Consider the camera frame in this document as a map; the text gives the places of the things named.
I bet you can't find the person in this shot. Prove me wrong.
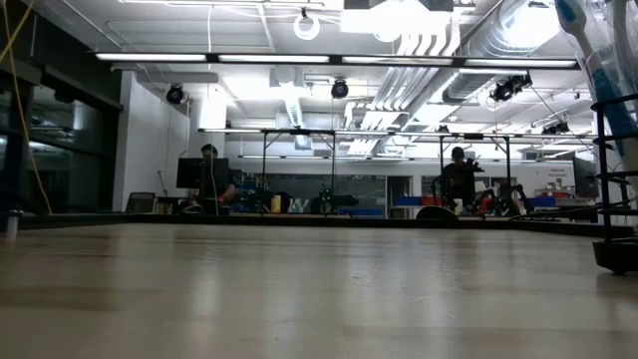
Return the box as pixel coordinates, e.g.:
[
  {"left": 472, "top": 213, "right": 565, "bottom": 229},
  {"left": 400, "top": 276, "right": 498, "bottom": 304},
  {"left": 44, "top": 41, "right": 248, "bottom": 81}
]
[
  {"left": 440, "top": 146, "right": 484, "bottom": 210},
  {"left": 187, "top": 143, "right": 237, "bottom": 215}
]

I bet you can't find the black computer monitor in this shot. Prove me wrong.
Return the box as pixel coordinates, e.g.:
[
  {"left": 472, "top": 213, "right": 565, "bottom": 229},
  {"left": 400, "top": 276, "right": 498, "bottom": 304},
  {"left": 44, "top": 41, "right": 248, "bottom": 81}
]
[{"left": 174, "top": 157, "right": 230, "bottom": 189}]

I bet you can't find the dark office chair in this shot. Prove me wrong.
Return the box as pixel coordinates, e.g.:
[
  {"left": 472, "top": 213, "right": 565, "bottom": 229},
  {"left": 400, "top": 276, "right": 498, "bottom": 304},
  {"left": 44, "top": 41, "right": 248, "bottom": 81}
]
[{"left": 124, "top": 191, "right": 158, "bottom": 214}]

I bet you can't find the black table frame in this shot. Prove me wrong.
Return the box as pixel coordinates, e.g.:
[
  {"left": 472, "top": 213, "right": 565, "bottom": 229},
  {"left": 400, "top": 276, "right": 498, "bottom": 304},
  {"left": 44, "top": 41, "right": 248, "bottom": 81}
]
[{"left": 19, "top": 212, "right": 638, "bottom": 239}]

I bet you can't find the black aluminium rig frame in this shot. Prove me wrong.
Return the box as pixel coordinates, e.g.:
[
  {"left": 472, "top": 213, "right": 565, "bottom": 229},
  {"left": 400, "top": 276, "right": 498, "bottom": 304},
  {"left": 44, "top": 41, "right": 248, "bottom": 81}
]
[
  {"left": 258, "top": 128, "right": 339, "bottom": 200},
  {"left": 438, "top": 132, "right": 513, "bottom": 200}
]

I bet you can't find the white ring lamp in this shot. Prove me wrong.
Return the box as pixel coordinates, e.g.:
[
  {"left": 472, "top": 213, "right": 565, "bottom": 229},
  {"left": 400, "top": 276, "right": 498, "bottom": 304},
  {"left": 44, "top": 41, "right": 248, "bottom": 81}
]
[{"left": 292, "top": 12, "right": 322, "bottom": 42}]

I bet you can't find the silver air duct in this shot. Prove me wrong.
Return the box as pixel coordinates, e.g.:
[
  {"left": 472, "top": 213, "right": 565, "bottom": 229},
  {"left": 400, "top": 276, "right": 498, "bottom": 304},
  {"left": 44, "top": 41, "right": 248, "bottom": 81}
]
[{"left": 441, "top": 0, "right": 564, "bottom": 104}]

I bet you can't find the yellow cable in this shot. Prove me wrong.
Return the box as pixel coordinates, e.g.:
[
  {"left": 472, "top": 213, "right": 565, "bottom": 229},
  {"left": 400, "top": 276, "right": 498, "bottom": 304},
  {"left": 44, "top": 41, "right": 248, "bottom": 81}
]
[{"left": 0, "top": 0, "right": 54, "bottom": 215}]

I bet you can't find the black wire basket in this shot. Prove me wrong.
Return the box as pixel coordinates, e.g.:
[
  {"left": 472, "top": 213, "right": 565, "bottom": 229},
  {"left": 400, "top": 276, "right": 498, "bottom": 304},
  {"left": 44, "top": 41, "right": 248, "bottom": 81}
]
[{"left": 590, "top": 92, "right": 638, "bottom": 275}]

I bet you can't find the silver standoff post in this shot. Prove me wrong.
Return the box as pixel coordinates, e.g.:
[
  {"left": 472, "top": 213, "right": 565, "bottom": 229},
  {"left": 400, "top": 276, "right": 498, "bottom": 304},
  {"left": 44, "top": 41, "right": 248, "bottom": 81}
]
[{"left": 5, "top": 209, "right": 24, "bottom": 239}]

